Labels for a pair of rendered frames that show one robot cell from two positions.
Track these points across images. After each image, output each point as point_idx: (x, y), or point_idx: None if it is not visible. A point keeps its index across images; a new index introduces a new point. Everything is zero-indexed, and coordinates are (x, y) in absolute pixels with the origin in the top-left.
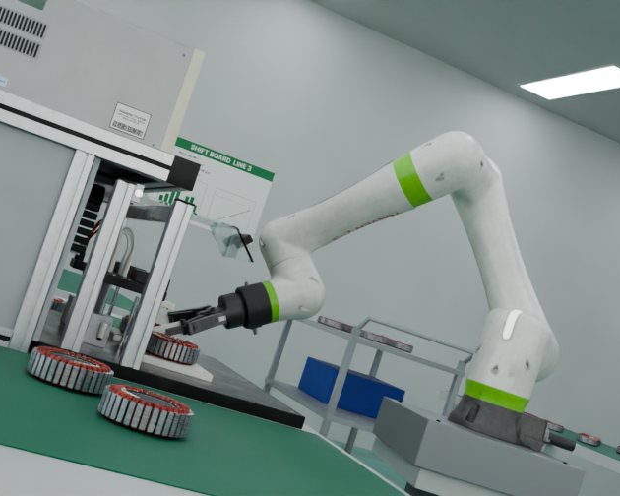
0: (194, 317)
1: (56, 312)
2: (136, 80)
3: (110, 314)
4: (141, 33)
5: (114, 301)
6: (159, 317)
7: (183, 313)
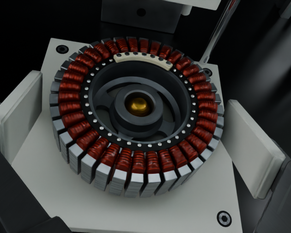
0: (21, 186)
1: (269, 23)
2: None
3: (211, 43)
4: None
5: (224, 14)
6: (256, 142)
7: (267, 205)
